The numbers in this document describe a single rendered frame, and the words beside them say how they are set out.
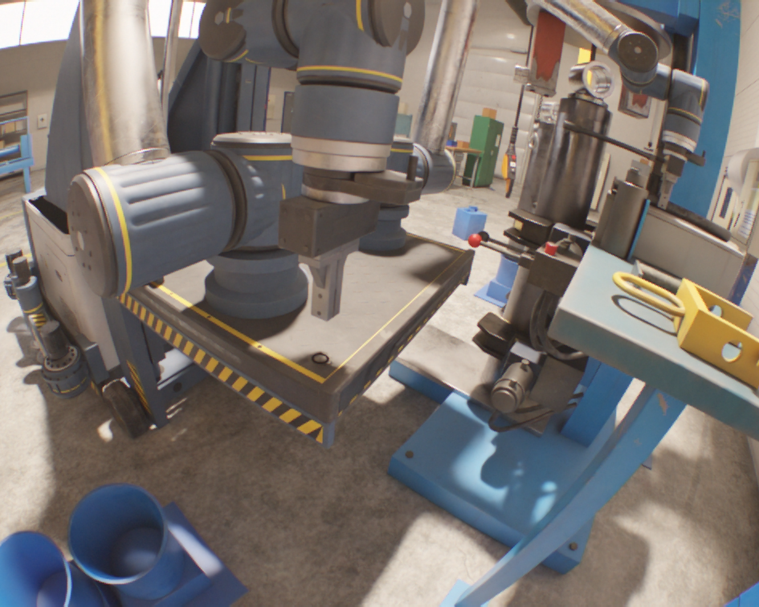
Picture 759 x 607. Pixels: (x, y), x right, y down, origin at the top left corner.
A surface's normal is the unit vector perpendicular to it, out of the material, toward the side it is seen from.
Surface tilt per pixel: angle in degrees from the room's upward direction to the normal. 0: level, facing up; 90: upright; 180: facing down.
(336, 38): 90
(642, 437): 90
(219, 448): 0
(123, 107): 67
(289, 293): 23
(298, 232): 90
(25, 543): 62
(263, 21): 107
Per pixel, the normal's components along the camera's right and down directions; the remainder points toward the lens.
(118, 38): 0.60, 0.09
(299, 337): 0.14, -0.87
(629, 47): -0.63, 0.30
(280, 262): 0.62, 0.45
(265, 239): 0.44, 0.49
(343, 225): 0.87, 0.33
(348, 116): 0.14, 0.50
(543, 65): -0.31, 0.43
